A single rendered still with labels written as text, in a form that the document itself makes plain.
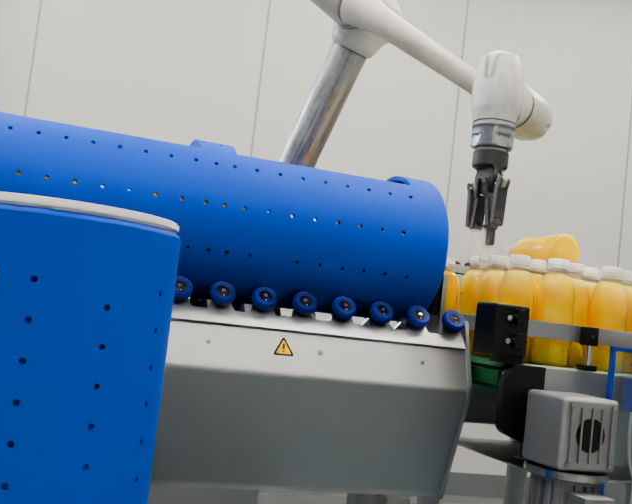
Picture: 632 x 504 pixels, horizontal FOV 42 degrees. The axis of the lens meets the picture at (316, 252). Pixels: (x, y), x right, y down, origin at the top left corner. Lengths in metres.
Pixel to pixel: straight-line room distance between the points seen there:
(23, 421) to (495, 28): 4.44
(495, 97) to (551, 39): 3.50
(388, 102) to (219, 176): 3.34
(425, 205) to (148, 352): 0.74
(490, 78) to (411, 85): 3.00
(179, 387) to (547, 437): 0.61
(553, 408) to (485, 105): 0.66
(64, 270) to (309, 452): 0.73
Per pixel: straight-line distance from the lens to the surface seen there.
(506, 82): 1.78
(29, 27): 4.49
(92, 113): 4.38
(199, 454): 1.46
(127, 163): 1.38
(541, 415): 1.46
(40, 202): 0.91
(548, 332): 1.57
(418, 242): 1.51
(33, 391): 0.91
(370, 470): 1.57
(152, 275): 0.95
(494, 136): 1.75
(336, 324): 1.48
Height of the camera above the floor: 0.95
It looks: 4 degrees up
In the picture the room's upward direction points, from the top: 7 degrees clockwise
